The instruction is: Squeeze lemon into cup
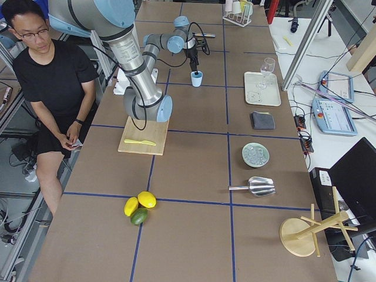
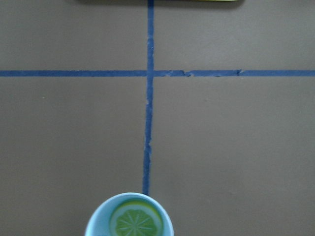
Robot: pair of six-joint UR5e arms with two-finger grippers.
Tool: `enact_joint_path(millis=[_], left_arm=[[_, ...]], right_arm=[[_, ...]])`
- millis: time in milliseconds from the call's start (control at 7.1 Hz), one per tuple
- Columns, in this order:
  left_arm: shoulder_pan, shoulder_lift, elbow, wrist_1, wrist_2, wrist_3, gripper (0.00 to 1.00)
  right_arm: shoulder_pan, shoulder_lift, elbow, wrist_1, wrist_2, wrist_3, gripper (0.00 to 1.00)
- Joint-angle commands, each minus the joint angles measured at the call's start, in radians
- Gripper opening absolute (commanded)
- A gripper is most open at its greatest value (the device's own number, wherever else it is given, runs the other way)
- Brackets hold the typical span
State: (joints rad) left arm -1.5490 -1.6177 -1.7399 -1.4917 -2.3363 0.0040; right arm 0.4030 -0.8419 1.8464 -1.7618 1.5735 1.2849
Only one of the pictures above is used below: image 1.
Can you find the aluminium frame post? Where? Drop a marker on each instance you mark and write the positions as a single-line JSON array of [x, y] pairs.
[[307, 39]]

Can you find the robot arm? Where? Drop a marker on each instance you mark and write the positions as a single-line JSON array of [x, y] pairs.
[[113, 21]]

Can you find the green bowl of ice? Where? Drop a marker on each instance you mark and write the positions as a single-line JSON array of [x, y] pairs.
[[255, 155]]

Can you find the seated person black shirt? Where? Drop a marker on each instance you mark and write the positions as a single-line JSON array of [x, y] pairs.
[[58, 80]]

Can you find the wooden mug tree stand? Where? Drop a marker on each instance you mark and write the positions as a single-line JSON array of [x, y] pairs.
[[298, 235]]

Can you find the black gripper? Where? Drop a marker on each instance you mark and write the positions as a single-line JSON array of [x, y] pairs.
[[192, 53]]

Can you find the cream bear tray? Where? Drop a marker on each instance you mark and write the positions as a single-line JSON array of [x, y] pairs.
[[257, 95]]

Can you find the yellow plastic knife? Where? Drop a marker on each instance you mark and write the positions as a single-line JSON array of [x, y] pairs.
[[141, 142]]

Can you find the steel muddler black tip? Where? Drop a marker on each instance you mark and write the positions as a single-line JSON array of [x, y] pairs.
[[204, 35]]

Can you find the black computer box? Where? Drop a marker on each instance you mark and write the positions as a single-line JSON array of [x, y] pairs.
[[353, 175]]

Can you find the white cup rack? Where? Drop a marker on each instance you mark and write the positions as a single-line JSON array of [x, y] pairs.
[[238, 12]]

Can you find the whole yellow lemon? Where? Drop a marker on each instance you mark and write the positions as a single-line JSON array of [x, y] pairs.
[[147, 199]]

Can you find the light blue plastic cup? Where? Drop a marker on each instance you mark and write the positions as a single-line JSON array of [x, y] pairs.
[[196, 78]]

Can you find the wooden cutting board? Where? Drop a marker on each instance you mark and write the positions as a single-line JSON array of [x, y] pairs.
[[144, 130]]

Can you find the blue teach pendant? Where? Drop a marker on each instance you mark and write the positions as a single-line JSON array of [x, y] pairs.
[[337, 85], [332, 118]]

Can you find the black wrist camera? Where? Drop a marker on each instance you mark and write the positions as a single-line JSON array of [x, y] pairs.
[[201, 44]]

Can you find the blue teach pendant far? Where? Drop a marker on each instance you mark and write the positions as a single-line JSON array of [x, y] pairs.
[[337, 85]]

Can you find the green lime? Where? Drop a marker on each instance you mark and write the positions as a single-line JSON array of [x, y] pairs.
[[139, 216]]

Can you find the clear wine glass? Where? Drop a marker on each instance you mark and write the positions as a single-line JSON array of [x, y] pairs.
[[266, 69]]

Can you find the grey folded cloth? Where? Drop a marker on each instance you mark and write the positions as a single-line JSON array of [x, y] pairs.
[[262, 121]]

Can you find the yellow plastic spoon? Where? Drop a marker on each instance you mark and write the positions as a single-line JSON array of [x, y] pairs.
[[288, 41]]

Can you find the metal ice scoop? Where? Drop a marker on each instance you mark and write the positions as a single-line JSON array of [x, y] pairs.
[[257, 186]]

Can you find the blue teach pendant near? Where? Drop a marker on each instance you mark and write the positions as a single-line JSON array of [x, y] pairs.
[[332, 118]]

